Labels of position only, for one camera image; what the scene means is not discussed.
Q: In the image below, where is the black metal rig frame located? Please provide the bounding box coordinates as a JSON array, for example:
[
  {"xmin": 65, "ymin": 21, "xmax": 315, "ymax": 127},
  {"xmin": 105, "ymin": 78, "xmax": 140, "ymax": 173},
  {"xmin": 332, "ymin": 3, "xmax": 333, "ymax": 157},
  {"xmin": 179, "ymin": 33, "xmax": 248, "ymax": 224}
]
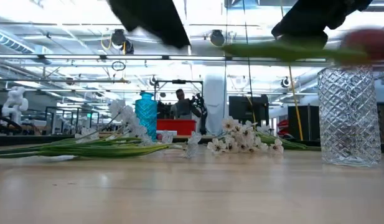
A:
[{"xmin": 153, "ymin": 79, "xmax": 204, "ymax": 136}]

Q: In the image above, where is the person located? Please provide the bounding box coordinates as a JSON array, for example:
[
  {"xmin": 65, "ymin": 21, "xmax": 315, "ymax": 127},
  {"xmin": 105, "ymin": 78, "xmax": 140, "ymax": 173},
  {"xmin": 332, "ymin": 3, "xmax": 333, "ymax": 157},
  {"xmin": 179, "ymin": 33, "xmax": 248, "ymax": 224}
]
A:
[{"xmin": 171, "ymin": 88, "xmax": 199, "ymax": 121}]

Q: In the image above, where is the black cabinet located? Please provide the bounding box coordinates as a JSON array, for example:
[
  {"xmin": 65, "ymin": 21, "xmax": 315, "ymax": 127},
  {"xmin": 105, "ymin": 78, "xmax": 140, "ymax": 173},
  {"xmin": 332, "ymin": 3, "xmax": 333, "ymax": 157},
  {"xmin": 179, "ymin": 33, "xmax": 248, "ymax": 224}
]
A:
[{"xmin": 287, "ymin": 105, "xmax": 320, "ymax": 141}]

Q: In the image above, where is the black monitor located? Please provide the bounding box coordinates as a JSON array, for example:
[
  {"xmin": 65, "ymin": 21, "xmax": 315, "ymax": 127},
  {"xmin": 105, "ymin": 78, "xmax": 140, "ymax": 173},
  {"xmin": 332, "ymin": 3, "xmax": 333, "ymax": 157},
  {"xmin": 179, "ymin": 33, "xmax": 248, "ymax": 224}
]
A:
[{"xmin": 228, "ymin": 95, "xmax": 269, "ymax": 125}]

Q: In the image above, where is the thick yellow cable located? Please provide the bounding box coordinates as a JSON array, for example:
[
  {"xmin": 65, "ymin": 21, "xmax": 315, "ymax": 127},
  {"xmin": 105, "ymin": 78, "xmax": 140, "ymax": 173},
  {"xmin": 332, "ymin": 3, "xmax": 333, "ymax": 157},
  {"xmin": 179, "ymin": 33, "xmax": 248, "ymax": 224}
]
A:
[{"xmin": 288, "ymin": 63, "xmax": 304, "ymax": 141}]

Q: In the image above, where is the blue glass vase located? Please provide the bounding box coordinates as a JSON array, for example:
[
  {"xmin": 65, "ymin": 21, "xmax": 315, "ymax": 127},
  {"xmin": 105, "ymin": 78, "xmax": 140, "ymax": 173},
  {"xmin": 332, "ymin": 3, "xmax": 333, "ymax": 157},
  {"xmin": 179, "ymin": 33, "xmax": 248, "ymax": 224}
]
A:
[{"xmin": 134, "ymin": 91, "xmax": 158, "ymax": 142}]

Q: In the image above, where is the black aluminium table frame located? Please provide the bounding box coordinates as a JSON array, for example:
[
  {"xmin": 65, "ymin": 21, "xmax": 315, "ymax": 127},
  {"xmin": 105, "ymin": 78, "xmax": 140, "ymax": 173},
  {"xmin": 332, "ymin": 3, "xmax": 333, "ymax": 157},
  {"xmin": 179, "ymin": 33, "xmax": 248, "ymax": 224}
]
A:
[{"xmin": 0, "ymin": 133, "xmax": 384, "ymax": 154}]

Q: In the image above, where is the black hanging cable loop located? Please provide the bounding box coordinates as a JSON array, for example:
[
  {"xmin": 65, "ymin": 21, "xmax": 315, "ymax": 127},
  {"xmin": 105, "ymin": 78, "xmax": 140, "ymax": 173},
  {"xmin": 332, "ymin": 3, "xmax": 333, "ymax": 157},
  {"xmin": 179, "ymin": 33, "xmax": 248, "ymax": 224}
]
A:
[{"xmin": 111, "ymin": 60, "xmax": 126, "ymax": 72}]

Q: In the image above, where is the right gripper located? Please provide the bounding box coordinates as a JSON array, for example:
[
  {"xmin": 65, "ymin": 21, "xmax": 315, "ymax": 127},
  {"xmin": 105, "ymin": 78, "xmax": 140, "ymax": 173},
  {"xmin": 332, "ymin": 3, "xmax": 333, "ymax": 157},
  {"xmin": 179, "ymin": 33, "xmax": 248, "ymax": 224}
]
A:
[{"xmin": 271, "ymin": 0, "xmax": 373, "ymax": 49}]

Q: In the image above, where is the red plastic bin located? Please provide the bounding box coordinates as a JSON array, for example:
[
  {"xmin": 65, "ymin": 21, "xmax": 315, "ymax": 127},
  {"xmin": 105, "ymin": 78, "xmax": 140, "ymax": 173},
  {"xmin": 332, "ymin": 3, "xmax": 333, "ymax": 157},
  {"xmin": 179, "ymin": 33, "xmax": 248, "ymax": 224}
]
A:
[{"xmin": 156, "ymin": 119, "xmax": 197, "ymax": 136}]

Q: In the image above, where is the black framed enclosure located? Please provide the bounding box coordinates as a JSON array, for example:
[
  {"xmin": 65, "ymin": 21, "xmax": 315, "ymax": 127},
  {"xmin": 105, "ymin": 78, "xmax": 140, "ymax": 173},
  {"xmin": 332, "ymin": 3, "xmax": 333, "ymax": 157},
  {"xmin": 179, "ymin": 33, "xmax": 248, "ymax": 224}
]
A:
[{"xmin": 44, "ymin": 106, "xmax": 101, "ymax": 135}]

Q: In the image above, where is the clear glass vase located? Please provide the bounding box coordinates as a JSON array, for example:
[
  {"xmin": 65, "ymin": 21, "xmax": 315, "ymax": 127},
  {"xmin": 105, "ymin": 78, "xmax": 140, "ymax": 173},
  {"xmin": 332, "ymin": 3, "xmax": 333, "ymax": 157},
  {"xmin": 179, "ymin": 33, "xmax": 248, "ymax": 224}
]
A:
[{"xmin": 317, "ymin": 63, "xmax": 382, "ymax": 168}]

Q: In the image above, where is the white artificial flower bunch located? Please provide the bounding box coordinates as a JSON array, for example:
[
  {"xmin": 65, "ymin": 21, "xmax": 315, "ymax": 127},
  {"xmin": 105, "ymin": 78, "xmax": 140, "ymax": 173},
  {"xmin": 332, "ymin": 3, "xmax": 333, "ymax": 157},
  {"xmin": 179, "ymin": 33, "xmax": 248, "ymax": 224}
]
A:
[
  {"xmin": 253, "ymin": 124, "xmax": 322, "ymax": 152},
  {"xmin": 0, "ymin": 99, "xmax": 202, "ymax": 160},
  {"xmin": 206, "ymin": 115, "xmax": 285, "ymax": 156}
]

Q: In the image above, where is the black cable with coil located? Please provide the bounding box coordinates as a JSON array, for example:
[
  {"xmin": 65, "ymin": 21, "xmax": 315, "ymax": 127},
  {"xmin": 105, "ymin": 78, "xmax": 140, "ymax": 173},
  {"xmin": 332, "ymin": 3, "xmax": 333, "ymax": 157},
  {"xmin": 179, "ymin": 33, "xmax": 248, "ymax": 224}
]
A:
[{"xmin": 242, "ymin": 0, "xmax": 254, "ymax": 125}]

